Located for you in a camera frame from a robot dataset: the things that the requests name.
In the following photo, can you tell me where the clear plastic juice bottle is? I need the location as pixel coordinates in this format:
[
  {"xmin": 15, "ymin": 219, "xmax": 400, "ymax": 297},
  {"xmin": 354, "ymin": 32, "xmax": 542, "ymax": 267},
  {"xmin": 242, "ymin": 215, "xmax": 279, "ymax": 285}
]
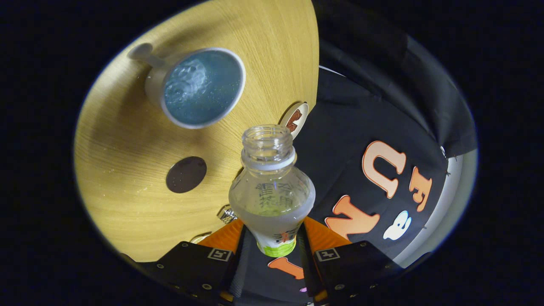
[{"xmin": 228, "ymin": 125, "xmax": 316, "ymax": 258}]

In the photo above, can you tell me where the dark brown round coaster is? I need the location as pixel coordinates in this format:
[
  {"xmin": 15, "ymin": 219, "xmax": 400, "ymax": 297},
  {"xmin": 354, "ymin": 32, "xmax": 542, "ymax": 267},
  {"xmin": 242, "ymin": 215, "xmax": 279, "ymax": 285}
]
[{"xmin": 166, "ymin": 156, "xmax": 207, "ymax": 194}]

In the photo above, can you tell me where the wooden table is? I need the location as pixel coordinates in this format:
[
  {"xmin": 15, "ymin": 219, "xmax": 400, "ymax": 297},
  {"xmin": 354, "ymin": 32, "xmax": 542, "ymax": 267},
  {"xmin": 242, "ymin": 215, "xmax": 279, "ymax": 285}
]
[{"xmin": 73, "ymin": 0, "xmax": 320, "ymax": 262}]

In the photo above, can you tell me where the metal wire basket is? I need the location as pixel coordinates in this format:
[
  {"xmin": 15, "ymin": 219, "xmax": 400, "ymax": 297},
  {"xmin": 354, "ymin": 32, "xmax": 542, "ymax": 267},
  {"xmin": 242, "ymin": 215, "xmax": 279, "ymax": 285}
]
[{"xmin": 218, "ymin": 205, "xmax": 238, "ymax": 224}]

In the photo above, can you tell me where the white round plate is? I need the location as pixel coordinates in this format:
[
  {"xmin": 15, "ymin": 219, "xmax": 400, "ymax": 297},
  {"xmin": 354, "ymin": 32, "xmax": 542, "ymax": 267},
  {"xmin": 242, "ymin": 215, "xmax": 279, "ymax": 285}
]
[{"xmin": 279, "ymin": 102, "xmax": 309, "ymax": 140}]

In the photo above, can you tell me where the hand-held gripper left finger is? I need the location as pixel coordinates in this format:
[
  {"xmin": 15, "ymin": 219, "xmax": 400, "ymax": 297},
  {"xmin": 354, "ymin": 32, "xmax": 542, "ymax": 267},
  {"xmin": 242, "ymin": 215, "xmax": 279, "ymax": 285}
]
[{"xmin": 121, "ymin": 218, "xmax": 256, "ymax": 305}]

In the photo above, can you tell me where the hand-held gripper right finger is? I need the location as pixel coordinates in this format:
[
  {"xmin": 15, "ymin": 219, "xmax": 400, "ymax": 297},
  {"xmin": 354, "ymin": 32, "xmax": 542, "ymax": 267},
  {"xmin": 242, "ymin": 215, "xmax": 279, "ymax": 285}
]
[{"xmin": 297, "ymin": 216, "xmax": 404, "ymax": 305}]

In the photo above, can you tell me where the white cup with handle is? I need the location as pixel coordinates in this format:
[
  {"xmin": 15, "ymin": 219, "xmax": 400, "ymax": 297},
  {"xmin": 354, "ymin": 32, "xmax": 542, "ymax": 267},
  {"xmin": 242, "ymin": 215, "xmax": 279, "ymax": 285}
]
[{"xmin": 127, "ymin": 42, "xmax": 247, "ymax": 129}]

